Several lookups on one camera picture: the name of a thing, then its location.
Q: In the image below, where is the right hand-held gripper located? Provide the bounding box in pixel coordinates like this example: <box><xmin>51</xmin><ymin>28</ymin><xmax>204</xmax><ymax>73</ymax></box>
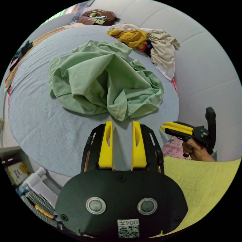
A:
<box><xmin>160</xmin><ymin>122</ymin><xmax>214</xmax><ymax>155</ymax></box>

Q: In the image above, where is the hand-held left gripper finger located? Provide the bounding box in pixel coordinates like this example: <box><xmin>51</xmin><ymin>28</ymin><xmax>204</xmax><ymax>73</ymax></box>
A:
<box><xmin>131</xmin><ymin>121</ymin><xmax>147</xmax><ymax>171</ymax></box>

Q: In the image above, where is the green t-shirt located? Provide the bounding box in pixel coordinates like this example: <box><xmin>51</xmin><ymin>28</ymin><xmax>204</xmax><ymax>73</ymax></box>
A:
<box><xmin>48</xmin><ymin>40</ymin><xmax>165</xmax><ymax>122</ymax></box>

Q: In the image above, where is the person's right hand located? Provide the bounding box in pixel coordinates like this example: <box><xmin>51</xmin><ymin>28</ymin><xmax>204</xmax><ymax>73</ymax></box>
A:
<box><xmin>182</xmin><ymin>138</ymin><xmax>216</xmax><ymax>162</ymax></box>

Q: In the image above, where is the person's body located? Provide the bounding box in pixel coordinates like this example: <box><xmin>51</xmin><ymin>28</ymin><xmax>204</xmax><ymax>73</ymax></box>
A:
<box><xmin>147</xmin><ymin>156</ymin><xmax>242</xmax><ymax>239</ymax></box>

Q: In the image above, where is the pile of clothes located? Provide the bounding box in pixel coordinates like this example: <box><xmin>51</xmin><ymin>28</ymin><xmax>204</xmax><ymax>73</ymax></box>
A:
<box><xmin>107</xmin><ymin>22</ymin><xmax>181</xmax><ymax>81</ymax></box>

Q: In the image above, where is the brown wooden cupboard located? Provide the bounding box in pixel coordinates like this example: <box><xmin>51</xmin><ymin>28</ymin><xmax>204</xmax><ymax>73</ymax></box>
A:
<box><xmin>77</xmin><ymin>9</ymin><xmax>121</xmax><ymax>26</ymax></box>

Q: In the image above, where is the dark clothes heap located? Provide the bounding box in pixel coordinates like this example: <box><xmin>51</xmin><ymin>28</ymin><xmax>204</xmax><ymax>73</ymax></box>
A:
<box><xmin>10</xmin><ymin>40</ymin><xmax>34</xmax><ymax>71</ymax></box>

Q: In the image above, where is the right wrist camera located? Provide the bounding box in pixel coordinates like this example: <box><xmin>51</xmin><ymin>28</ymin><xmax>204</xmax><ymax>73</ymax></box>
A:
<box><xmin>205</xmin><ymin>107</ymin><xmax>217</xmax><ymax>152</ymax></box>

